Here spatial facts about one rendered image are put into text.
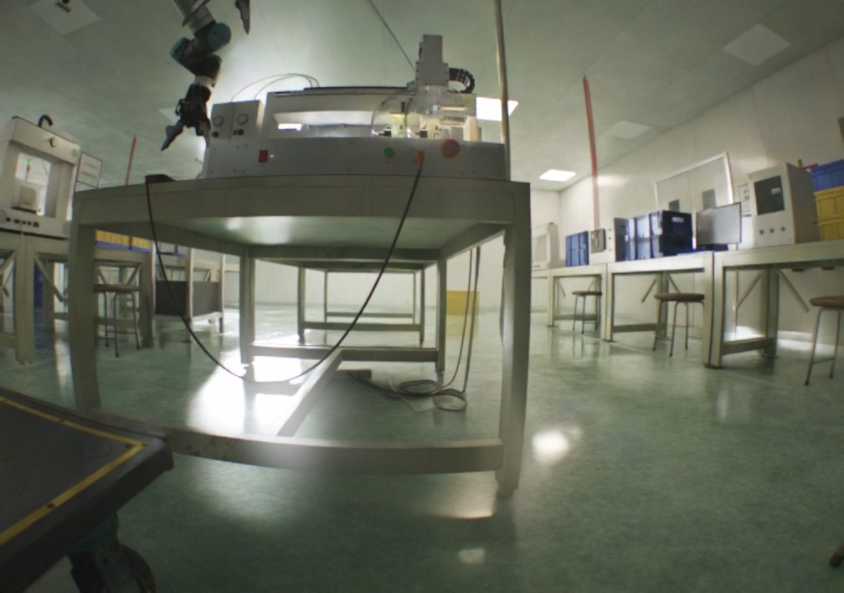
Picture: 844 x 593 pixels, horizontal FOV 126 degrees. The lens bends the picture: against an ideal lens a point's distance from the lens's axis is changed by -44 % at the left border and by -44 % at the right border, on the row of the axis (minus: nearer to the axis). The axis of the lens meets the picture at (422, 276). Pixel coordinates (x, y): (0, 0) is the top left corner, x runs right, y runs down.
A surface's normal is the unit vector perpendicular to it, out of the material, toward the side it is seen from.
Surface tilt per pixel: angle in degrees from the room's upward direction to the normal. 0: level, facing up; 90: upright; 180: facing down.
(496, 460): 90
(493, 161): 90
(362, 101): 90
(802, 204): 90
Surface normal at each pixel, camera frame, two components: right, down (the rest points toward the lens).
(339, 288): 0.07, -0.02
